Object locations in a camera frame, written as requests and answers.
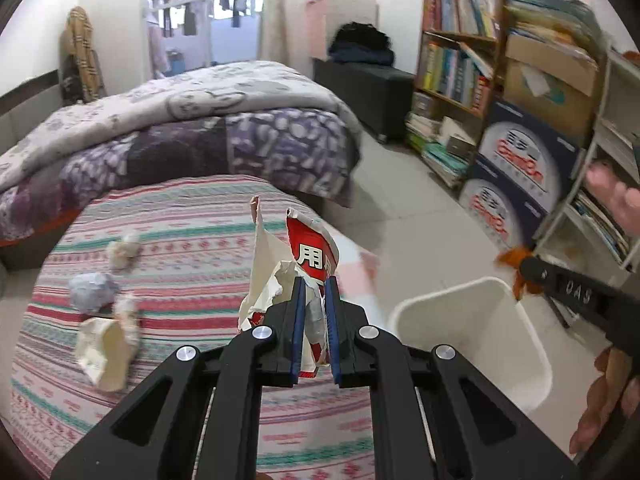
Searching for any cream curtain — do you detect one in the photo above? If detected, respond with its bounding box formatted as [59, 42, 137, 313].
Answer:
[257, 0, 291, 66]

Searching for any plaid coat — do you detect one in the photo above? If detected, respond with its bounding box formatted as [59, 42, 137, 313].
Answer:
[62, 6, 106, 106]

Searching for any stack of books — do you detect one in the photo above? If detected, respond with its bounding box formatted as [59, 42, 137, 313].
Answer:
[405, 92, 481, 188]

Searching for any row of thin books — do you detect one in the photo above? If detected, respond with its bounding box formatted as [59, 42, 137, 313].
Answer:
[570, 187, 631, 263]

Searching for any orange peel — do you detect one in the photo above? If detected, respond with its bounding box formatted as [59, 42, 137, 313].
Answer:
[495, 245, 543, 301]

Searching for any purple patterned blanket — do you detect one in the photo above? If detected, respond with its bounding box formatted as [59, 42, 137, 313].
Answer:
[0, 110, 362, 241]

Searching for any red paper cup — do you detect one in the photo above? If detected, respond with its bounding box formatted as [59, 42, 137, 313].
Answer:
[237, 195, 342, 380]

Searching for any white balcony door frame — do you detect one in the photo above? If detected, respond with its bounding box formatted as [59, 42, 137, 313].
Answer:
[145, 0, 266, 81]

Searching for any blue white carton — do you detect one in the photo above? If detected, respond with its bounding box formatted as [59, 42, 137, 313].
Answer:
[457, 155, 546, 256]
[477, 100, 583, 211]

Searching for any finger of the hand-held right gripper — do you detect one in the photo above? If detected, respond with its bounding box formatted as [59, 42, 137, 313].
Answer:
[519, 255, 559, 294]

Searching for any dark clothes pile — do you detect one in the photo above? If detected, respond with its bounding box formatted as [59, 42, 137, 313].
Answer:
[327, 21, 396, 66]

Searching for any white metal shelf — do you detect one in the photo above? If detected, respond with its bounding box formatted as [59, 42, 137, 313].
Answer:
[532, 50, 640, 328]

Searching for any patterned striped tablecloth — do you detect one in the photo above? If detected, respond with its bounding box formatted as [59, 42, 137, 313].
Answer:
[10, 174, 381, 480]

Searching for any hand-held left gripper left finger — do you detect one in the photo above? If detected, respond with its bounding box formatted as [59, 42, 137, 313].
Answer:
[50, 276, 307, 480]

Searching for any pink blurry object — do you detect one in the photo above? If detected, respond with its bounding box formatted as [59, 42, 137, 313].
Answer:
[585, 160, 640, 237]

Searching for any black storage bench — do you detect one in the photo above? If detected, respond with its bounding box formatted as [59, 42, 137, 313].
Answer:
[314, 57, 416, 143]

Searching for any grey upholstered bed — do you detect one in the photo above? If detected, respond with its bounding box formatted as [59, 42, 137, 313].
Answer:
[0, 60, 363, 271]

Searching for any wooden bookshelf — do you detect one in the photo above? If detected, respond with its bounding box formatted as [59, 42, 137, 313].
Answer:
[405, 0, 516, 191]

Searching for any pink cabinet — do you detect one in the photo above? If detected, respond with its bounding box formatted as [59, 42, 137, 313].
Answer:
[305, 0, 378, 61]

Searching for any white plastic bin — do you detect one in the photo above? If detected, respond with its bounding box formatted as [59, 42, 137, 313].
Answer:
[387, 276, 553, 416]

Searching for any grey printed quilt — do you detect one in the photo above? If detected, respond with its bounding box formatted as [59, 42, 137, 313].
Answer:
[0, 60, 346, 191]

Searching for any row of colourful books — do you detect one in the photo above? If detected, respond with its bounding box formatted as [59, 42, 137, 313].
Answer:
[415, 42, 493, 111]
[425, 0, 501, 38]

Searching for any black bag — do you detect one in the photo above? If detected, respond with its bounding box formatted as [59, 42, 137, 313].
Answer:
[60, 55, 83, 103]

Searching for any crumpled blue-grey paper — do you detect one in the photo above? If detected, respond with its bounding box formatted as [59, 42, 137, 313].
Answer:
[68, 272, 121, 311]

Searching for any row of hanging clothes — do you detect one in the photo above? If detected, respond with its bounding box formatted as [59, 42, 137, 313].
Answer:
[147, 0, 263, 78]

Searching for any white crushed paper cup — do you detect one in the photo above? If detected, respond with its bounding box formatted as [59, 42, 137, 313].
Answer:
[75, 317, 141, 392]

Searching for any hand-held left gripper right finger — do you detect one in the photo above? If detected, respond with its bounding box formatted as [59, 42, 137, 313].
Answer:
[324, 277, 583, 480]

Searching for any person's right hand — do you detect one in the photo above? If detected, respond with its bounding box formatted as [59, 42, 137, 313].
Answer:
[569, 346, 632, 457]

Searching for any crumpled white tissue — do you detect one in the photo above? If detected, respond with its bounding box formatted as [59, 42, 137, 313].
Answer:
[109, 234, 141, 272]

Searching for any stack of papers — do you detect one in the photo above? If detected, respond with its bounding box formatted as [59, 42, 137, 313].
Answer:
[505, 0, 606, 61]

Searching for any brown cardboard box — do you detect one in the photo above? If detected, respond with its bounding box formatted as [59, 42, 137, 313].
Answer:
[502, 35, 601, 148]

